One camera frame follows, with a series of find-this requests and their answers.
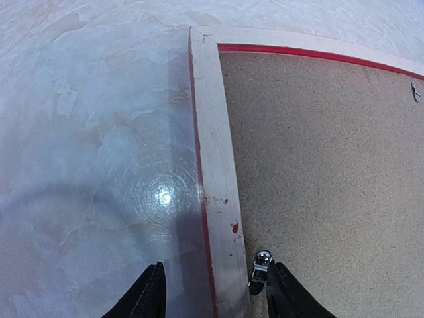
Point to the red wooden picture frame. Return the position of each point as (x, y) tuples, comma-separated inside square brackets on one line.
[(220, 205)]

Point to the metal turn clip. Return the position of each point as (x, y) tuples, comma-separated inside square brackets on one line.
[(259, 274)]

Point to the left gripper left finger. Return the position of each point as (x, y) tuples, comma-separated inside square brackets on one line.
[(146, 298)]

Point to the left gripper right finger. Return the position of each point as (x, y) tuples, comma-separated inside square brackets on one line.
[(287, 297)]

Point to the brown backing board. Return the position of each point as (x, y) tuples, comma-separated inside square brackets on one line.
[(329, 161)]

